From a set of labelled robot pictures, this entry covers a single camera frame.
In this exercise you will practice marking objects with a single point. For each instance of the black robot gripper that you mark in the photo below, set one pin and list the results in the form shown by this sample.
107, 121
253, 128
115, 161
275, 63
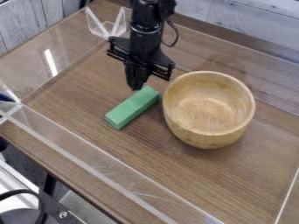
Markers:
140, 53

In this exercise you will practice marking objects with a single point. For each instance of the brown wooden bowl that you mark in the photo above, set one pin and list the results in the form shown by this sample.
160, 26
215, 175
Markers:
208, 108

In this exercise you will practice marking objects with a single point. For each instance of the grey metal base plate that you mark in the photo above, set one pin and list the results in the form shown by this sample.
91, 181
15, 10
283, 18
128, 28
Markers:
56, 212

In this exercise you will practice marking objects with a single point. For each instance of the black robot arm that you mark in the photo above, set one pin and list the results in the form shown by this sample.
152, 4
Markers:
151, 13

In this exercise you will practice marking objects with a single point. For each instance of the clear acrylic front barrier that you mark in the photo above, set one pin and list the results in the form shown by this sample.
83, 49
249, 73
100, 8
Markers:
119, 189

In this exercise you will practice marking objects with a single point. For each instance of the green rectangular block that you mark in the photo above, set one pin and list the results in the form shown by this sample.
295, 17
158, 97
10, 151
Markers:
132, 107

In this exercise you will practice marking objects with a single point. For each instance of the clear acrylic corner bracket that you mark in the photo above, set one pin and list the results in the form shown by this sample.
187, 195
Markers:
107, 29

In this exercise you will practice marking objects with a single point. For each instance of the black table leg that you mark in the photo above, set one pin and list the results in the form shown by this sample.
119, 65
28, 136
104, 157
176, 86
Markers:
50, 184

